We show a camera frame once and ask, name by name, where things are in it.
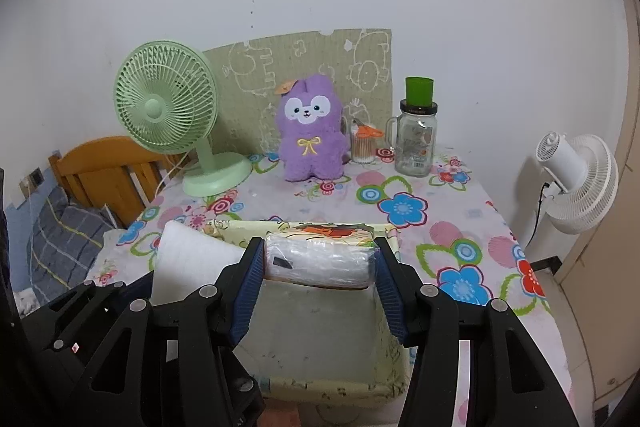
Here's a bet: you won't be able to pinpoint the green cartoon printed mat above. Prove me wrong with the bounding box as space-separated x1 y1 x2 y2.
202 28 393 155

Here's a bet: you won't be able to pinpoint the blue plaid pillow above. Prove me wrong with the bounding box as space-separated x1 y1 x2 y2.
20 184 118 308

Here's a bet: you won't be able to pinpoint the glass jar mug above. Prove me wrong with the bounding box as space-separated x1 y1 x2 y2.
386 103 441 178

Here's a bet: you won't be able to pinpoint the yellow printed fabric storage box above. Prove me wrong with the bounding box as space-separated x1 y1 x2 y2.
207 217 416 405

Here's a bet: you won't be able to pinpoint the green desk fan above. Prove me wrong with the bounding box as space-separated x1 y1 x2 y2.
114 41 253 198

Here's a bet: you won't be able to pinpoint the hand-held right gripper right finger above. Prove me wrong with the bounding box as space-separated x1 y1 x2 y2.
374 236 581 427

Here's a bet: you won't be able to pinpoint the black fan cable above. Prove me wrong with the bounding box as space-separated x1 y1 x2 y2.
525 181 551 253

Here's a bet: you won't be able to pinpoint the green plastic cup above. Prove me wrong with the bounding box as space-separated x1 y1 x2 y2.
405 77 435 108

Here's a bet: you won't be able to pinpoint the orange scissors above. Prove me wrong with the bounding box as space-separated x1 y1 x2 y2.
352 119 385 138

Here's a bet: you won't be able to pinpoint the white fan cable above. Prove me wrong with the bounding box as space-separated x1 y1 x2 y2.
155 154 193 195

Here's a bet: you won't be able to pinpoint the wall socket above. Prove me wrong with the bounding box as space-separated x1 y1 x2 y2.
20 167 45 198

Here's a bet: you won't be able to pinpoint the purple plush toy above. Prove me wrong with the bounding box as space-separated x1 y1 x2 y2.
276 74 351 182

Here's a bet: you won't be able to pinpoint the plastic-wrapped tissue pack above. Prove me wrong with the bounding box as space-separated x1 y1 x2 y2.
263 227 379 290

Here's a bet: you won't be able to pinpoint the white crumpled cloth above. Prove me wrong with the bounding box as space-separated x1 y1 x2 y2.
15 289 42 315

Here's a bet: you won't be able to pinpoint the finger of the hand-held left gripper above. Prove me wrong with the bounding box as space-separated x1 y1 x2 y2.
47 274 173 348

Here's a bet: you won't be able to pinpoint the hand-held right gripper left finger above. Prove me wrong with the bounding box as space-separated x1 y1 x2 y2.
89 237 266 427

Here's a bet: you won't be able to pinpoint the white floor fan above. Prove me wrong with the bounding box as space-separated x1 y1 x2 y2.
536 132 620 235

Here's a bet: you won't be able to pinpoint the beige cabinet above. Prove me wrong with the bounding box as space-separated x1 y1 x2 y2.
550 0 640 418

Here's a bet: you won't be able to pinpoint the clear cotton swab container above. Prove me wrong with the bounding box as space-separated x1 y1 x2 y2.
350 127 381 165

